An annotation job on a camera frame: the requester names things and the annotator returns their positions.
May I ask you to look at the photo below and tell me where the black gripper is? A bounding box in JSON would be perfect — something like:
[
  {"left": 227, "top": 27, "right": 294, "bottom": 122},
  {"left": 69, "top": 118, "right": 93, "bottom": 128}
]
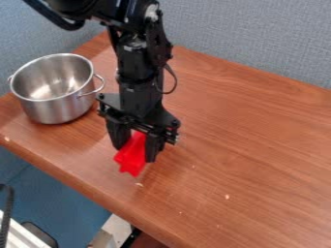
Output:
[{"left": 96, "top": 82, "right": 180, "bottom": 163}]

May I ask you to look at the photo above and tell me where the red plastic block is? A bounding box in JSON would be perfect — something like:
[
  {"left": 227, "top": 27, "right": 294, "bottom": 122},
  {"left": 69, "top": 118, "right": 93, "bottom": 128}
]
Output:
[{"left": 113, "top": 132, "right": 145, "bottom": 177}]

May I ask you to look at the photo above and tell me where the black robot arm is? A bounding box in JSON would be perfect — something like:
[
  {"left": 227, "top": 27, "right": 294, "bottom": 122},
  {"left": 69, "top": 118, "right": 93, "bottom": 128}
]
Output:
[{"left": 21, "top": 0, "right": 181, "bottom": 163}]

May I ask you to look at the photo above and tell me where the stainless steel pot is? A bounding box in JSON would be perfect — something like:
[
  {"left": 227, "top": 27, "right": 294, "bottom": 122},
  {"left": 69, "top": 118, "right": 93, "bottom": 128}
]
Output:
[{"left": 8, "top": 53, "right": 105, "bottom": 124}]

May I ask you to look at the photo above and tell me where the white ribbed box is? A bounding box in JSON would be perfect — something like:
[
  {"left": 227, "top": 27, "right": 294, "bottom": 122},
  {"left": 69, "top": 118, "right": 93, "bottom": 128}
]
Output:
[{"left": 0, "top": 209, "right": 51, "bottom": 248}]

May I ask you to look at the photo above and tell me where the white table leg bracket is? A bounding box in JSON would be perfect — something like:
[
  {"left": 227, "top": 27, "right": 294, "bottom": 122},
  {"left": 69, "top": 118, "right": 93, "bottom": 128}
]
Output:
[{"left": 87, "top": 214, "right": 132, "bottom": 248}]

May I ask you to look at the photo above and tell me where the black cable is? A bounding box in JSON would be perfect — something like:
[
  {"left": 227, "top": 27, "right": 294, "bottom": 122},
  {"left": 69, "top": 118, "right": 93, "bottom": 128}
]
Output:
[{"left": 0, "top": 183, "right": 16, "bottom": 248}]

